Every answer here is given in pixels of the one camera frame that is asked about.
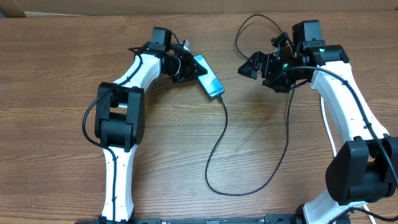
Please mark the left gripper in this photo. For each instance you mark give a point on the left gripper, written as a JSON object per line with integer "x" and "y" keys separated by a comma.
{"x": 188, "y": 70}

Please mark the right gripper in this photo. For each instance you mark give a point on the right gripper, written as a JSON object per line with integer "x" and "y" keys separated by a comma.
{"x": 284, "y": 88}

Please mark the Samsung Galaxy smartphone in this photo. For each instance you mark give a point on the Samsung Galaxy smartphone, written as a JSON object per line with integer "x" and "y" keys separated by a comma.
{"x": 209, "y": 81}

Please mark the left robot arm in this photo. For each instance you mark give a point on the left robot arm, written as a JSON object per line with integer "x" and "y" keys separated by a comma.
{"x": 120, "y": 114}

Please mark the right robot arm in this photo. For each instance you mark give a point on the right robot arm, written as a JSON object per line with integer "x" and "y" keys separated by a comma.
{"x": 365, "y": 168}

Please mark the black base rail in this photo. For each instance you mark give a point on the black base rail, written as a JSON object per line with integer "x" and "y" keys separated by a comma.
{"x": 267, "y": 219}

